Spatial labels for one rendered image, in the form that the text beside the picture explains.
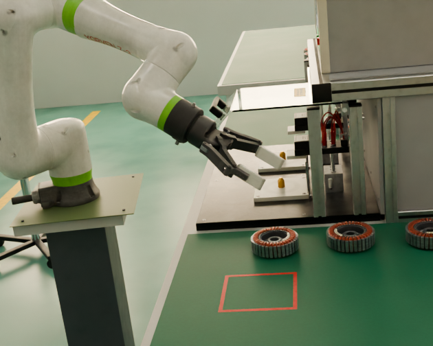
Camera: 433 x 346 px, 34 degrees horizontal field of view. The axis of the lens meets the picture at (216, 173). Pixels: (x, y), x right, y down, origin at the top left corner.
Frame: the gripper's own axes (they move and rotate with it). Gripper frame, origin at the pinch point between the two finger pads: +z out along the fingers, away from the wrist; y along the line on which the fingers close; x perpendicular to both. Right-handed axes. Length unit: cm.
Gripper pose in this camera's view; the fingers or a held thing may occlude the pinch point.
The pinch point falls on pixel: (269, 171)
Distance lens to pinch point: 163.7
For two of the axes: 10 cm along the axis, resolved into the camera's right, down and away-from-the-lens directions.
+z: 8.4, 5.1, -1.9
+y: -3.9, 3.3, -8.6
